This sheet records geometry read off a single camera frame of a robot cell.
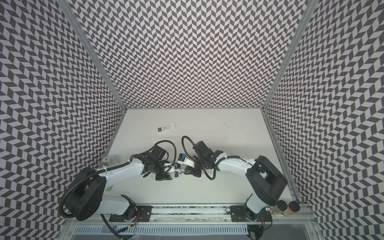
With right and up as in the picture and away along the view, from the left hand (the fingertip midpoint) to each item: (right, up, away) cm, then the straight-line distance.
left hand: (169, 172), depth 87 cm
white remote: (+5, 0, -3) cm, 6 cm away
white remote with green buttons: (-6, +26, +18) cm, 32 cm away
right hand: (+11, +1, -5) cm, 12 cm away
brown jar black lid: (+62, -10, -18) cm, 65 cm away
